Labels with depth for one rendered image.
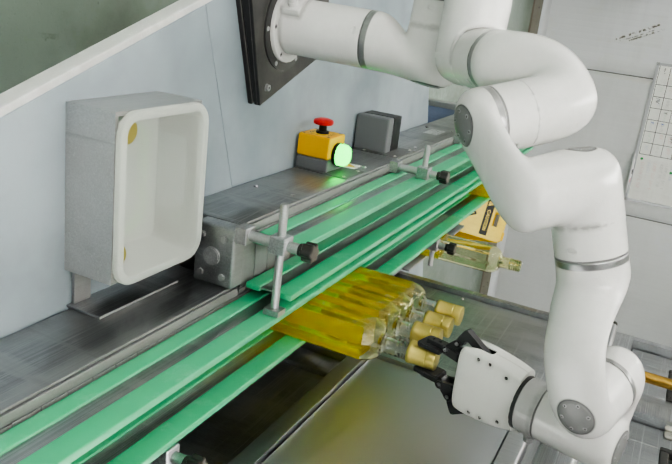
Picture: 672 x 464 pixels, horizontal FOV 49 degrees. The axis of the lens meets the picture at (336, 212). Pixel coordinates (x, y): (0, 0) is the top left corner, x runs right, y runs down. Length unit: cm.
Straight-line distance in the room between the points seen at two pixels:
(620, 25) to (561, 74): 593
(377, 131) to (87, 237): 87
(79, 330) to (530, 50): 66
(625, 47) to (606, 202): 601
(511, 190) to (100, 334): 53
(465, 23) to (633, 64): 583
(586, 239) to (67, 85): 64
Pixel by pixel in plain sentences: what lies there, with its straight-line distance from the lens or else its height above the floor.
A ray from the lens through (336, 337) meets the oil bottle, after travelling 114.
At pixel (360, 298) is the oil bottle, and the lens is 120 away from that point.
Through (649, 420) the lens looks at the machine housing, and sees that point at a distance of 146.
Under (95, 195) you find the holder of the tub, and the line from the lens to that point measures 95.
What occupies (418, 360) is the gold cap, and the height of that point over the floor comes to 115.
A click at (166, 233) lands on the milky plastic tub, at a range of 110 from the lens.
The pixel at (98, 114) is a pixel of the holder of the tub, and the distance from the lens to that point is 93.
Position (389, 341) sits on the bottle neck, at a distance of 113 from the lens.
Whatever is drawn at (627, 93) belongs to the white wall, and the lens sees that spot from 688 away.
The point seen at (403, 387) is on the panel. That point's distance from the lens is 129.
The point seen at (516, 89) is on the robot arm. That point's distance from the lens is 91.
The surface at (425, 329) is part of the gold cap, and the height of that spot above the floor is 114.
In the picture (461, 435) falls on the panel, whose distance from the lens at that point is 120.
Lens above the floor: 142
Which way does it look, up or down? 23 degrees down
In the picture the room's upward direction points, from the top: 104 degrees clockwise
